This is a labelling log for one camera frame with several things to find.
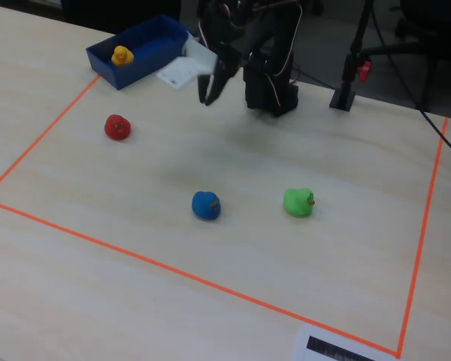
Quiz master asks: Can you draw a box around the blue rubber duck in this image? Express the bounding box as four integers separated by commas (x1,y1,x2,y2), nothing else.
191,190,222,221

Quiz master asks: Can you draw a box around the blue plastic box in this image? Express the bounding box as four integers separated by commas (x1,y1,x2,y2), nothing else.
85,14,197,91

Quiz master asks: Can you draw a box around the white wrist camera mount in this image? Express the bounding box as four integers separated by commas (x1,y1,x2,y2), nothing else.
156,31,219,90

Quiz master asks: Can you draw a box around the black office chair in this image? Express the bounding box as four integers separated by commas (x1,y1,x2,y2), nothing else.
360,0,451,114

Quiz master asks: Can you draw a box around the black stand cable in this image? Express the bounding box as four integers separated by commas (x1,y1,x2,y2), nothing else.
371,0,451,165

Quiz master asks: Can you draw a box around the red rubber duck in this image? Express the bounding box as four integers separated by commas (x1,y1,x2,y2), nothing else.
104,114,132,141

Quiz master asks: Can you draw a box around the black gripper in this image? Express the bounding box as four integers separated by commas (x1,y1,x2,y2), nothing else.
197,40,244,107

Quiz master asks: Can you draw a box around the yellow rubber duck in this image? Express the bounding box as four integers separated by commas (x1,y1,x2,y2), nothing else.
110,45,135,68

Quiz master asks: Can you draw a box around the orange tape rectangle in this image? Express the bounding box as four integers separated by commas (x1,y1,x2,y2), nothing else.
0,74,449,359

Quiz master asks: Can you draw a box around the white paper with black bar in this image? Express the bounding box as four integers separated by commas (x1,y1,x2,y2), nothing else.
292,323,391,361

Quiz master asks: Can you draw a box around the green rubber duck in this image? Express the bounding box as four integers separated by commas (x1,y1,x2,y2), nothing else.
283,187,316,218

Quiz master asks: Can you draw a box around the black camera stand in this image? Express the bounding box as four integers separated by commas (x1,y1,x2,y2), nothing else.
328,0,377,111

